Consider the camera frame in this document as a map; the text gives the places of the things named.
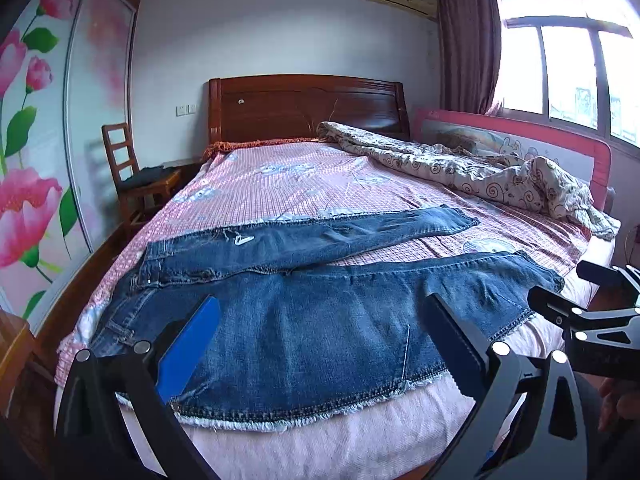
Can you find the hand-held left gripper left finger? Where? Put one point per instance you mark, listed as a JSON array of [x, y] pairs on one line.
[[192, 340]]

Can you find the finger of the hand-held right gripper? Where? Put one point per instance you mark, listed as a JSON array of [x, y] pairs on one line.
[[607, 277], [555, 305]]

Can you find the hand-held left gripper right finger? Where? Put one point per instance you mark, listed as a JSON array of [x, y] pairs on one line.
[[457, 347]]

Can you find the blue denim pants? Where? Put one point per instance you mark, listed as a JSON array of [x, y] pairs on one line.
[[320, 320]]

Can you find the person's right hand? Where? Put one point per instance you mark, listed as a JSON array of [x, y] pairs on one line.
[[617, 402]]

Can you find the pale pink textured blanket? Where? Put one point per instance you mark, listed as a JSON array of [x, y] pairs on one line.
[[350, 440]]

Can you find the swirl patterned quilt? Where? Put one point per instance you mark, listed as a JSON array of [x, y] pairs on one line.
[[480, 175]]

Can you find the pink checked bed sheet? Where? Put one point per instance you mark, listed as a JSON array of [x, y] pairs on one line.
[[260, 185]]

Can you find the dark cloth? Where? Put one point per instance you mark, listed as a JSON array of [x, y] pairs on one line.
[[147, 176]]

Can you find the wooden cabinet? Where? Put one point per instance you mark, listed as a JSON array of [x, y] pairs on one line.
[[15, 355]]

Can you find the wooden chair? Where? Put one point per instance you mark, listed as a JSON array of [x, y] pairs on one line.
[[127, 170]]

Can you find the orange fringed cloth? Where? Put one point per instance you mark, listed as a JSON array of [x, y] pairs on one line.
[[235, 145]]

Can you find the window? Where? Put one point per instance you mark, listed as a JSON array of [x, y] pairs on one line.
[[570, 55]]

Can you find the floral sliding door wardrobe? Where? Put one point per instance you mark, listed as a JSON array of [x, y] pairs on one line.
[[50, 160]]

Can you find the wooden bed headboard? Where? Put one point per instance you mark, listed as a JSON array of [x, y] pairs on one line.
[[305, 107]]

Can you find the maroon curtain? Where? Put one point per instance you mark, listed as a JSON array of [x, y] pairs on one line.
[[467, 45]]

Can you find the wooden bed side rail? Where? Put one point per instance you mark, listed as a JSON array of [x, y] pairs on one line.
[[75, 290]]

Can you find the pink bed guard rail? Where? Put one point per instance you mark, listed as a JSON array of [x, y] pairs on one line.
[[505, 135]]

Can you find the white wall socket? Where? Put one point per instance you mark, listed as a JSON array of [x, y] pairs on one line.
[[186, 109]]

